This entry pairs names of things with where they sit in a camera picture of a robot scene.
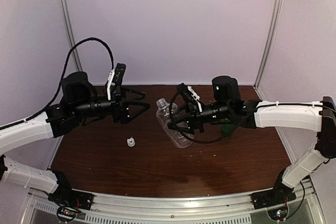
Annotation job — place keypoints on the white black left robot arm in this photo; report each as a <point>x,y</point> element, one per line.
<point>79,102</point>

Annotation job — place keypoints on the aluminium corner post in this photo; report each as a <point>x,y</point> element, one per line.
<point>276,10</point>

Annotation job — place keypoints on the left aluminium frame post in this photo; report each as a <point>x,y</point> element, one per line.
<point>67,23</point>

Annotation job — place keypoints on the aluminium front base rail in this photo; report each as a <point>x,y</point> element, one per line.
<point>232,208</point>

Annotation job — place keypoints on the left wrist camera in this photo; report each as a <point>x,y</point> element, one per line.
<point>115,79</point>

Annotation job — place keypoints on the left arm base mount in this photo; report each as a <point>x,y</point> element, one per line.
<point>70,202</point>

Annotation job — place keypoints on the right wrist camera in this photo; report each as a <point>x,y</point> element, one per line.
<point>190,98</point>

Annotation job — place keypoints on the green plastic bottle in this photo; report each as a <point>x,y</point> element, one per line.
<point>227,129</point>

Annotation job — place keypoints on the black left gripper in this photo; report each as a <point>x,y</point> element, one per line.
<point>121,113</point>

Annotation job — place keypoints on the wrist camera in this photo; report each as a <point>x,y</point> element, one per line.
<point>115,79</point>
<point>190,98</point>

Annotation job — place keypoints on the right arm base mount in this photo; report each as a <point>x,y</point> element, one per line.
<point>275,200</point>

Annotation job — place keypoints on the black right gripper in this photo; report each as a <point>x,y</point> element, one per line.
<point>194,118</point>

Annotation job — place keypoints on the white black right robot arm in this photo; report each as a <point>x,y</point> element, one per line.
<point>228,107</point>

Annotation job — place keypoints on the white flip bottle cap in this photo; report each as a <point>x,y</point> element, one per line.
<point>131,142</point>

